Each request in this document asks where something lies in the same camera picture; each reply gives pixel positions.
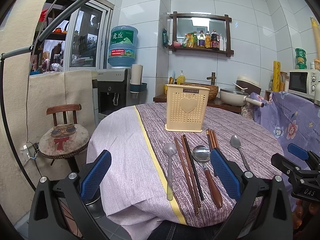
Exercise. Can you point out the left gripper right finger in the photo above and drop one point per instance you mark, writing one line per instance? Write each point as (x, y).
(226, 175)

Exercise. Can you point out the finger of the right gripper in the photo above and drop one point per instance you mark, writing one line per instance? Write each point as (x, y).
(297, 151)

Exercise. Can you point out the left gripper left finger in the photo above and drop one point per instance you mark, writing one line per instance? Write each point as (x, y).
(92, 175)

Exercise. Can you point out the black chopstick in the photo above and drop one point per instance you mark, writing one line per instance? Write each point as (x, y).
(194, 168)

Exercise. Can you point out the small steel spoon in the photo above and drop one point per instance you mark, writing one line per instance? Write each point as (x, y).
(235, 143)

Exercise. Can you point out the wooden handled steel spoon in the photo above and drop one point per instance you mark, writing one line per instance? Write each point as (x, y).
(202, 155)

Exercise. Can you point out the reddish wooden chopstick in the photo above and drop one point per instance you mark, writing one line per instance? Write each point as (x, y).
(214, 139)

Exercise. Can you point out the reddish brown chopstick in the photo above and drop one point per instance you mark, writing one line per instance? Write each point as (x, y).
(210, 139)

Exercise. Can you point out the brown wooden chopstick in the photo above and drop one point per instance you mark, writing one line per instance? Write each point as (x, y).
(186, 175)

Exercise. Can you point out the grey matte spoon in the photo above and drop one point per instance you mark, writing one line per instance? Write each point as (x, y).
(170, 150)

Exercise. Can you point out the dark brown chopstick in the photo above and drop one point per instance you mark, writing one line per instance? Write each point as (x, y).
(191, 171)

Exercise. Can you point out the purple floral cloth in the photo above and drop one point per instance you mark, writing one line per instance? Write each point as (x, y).
(291, 120)

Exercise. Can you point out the wooden chair with cat cushion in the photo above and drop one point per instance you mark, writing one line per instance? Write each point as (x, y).
(66, 138)

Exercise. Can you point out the purple striped tablecloth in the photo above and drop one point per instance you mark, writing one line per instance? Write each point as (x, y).
(134, 190)

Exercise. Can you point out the white microwave oven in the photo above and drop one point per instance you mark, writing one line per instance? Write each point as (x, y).
(303, 82)

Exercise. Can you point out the cream pot with lid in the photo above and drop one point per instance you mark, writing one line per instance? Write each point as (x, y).
(237, 98)

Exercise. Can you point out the beige plastic utensil holder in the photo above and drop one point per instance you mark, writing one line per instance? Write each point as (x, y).
(186, 107)

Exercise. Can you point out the yellow foil roll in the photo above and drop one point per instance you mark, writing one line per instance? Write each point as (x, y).
(276, 76)

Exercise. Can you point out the woven basin sink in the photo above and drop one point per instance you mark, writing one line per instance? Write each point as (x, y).
(211, 89)

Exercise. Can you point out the green instant noodle cups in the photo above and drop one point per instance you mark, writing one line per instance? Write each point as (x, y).
(300, 58)

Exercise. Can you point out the brown white rice cooker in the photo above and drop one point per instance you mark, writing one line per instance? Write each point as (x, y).
(247, 85)

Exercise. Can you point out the bronze faucet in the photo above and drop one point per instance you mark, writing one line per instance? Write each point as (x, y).
(212, 78)

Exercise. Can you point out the water dispenser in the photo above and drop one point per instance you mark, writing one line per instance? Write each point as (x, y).
(113, 90)

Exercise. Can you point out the yellow soap bottle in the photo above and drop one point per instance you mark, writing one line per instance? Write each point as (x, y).
(180, 79)

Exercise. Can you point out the paper cup stack holder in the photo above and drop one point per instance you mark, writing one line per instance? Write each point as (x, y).
(136, 84)

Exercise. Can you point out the dark soy sauce bottle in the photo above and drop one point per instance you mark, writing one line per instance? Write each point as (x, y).
(215, 40)

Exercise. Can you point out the purple label bottle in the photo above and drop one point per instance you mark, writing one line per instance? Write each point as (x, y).
(200, 39)

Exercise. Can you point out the yellow snack bag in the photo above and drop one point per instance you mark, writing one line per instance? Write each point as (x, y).
(189, 40)

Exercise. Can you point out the yellow label sauce bottle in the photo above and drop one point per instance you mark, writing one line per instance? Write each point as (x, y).
(207, 41)

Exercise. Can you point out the sliding glass window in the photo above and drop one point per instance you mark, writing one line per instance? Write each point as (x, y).
(77, 43)

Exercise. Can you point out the pink small bowl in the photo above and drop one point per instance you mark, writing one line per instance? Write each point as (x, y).
(176, 44)

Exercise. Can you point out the blue water jug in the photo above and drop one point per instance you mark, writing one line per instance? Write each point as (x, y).
(122, 47)

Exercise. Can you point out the green hanging packet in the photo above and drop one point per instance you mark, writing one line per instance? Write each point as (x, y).
(165, 38)

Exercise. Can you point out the dark wooden wall shelf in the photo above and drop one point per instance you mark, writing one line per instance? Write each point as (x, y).
(183, 23)

